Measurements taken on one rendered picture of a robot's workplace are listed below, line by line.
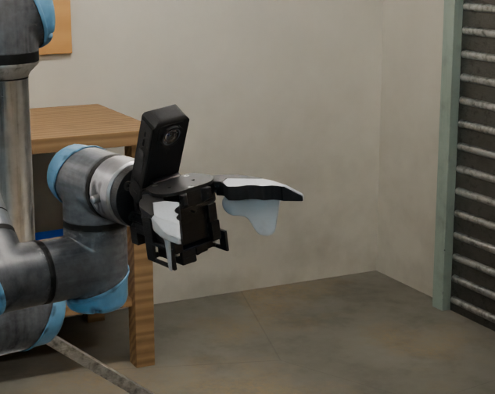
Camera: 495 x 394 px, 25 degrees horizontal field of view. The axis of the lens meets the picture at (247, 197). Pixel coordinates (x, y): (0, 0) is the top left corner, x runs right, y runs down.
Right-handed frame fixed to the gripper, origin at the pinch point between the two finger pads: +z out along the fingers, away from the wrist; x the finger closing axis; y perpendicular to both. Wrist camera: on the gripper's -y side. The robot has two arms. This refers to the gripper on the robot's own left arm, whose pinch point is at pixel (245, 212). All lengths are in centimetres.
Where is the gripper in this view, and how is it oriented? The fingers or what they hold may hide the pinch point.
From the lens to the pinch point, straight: 109.9
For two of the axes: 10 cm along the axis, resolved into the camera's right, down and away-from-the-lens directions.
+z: 6.0, 1.8, -7.8
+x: -7.9, 2.7, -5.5
